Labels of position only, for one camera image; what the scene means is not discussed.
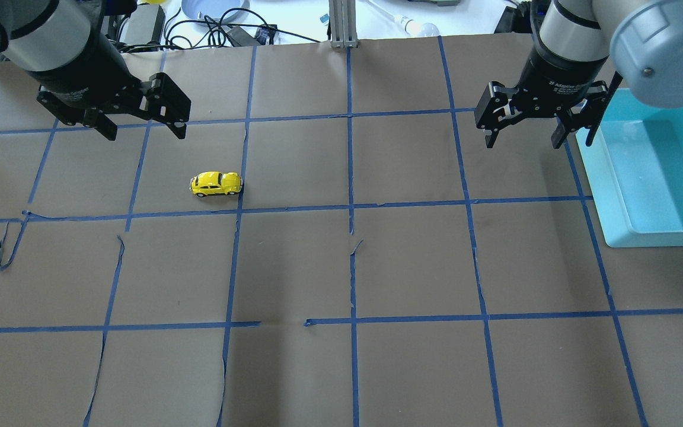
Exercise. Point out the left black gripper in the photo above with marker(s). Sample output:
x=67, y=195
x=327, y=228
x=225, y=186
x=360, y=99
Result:
x=83, y=70

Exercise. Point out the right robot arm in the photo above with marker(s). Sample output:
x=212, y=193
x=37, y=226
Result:
x=582, y=52

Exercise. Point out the light blue plate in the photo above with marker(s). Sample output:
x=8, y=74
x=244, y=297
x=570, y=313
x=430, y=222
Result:
x=232, y=11

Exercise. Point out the turquoise plastic bin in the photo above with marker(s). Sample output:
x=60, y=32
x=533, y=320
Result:
x=635, y=170

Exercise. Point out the white light bulb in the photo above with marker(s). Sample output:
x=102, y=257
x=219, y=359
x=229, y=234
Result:
x=408, y=25

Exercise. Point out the brown paper table cover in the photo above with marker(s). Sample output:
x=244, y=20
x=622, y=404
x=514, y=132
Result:
x=379, y=268

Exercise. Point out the aluminium frame post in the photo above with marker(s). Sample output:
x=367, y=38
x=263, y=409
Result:
x=342, y=30

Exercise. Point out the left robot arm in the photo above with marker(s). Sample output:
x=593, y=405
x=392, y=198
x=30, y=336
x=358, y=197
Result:
x=43, y=35

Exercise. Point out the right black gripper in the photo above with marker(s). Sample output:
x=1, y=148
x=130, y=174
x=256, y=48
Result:
x=557, y=76

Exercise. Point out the black power adapter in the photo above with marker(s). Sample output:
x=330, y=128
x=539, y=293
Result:
x=263, y=36

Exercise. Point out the yellow beetle toy car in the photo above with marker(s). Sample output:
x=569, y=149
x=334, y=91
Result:
x=216, y=183

